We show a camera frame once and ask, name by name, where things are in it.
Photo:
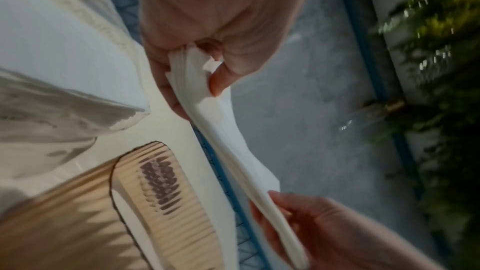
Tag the hanging green plants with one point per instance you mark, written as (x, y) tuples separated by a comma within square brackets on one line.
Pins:
[(450, 85)]

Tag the clear tube with brass end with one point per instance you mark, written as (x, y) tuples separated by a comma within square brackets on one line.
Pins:
[(390, 105)]

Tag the blue planter base rail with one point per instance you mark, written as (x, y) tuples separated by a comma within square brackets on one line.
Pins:
[(369, 55)]

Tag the cat print tissue pack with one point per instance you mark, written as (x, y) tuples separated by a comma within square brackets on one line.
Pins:
[(45, 132)]

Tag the person's left hand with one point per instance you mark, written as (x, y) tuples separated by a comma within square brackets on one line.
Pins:
[(210, 5)]

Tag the orange transparent tissue box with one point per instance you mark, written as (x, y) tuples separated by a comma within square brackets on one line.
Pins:
[(67, 224)]

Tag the person's right hand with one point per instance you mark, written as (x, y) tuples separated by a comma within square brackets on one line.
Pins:
[(348, 242)]

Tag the white tissue bundle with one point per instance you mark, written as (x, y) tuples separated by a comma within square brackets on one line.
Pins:
[(225, 132)]

